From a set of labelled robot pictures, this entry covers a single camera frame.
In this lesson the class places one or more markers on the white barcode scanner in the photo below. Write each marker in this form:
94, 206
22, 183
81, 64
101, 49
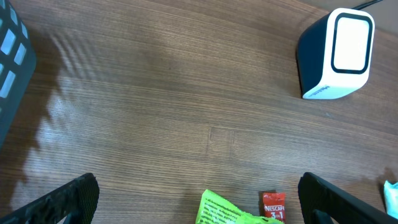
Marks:
334, 54

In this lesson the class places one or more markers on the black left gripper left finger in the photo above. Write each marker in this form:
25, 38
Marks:
74, 202

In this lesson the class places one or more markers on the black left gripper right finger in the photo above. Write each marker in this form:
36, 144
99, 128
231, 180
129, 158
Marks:
323, 202

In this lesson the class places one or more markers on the grey plastic mesh basket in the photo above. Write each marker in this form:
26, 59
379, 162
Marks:
18, 62

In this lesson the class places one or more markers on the green snack packet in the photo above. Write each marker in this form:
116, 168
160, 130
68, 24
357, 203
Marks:
214, 209

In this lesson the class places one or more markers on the red candy bar wrapper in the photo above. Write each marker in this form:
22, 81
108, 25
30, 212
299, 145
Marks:
274, 205

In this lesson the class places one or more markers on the teal wipes packet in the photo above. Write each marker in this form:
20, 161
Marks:
391, 198

